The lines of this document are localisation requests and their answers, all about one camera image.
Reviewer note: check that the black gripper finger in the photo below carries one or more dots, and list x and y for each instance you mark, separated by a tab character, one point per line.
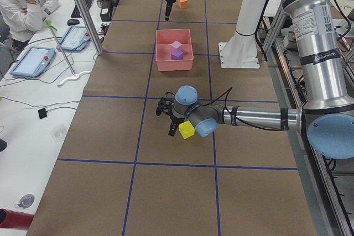
173	129
168	9

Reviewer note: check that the aluminium frame post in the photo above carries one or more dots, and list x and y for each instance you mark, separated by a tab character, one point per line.
86	16

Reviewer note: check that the person in white coat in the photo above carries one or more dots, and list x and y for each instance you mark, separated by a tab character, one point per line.
26	17

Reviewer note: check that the yellow foam block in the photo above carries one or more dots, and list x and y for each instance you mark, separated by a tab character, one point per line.
186	129

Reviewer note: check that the purple foam block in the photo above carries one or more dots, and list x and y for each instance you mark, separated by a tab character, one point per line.
177	55

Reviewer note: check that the light pink foam block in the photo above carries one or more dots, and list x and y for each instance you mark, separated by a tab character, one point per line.
176	45

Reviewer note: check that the orange foam block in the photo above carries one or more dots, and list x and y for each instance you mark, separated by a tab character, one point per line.
182	4

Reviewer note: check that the blue teach pendant near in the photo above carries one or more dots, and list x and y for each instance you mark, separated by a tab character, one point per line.
33	62

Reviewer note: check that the red cylinder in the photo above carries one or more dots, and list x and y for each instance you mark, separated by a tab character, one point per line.
15	220

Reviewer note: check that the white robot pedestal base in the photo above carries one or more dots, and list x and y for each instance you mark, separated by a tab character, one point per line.
240	52

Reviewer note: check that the blue teach pendant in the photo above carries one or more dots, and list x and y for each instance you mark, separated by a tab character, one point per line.
33	62
75	39

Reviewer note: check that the blue teach pendant far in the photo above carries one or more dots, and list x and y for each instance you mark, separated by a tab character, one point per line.
75	39

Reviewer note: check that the pink plastic bin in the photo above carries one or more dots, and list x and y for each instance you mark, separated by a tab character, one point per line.
173	50

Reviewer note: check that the black computer mouse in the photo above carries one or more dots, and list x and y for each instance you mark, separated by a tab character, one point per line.
73	21

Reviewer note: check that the metal grabber stick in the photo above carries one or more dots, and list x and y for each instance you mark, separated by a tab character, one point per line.
75	76

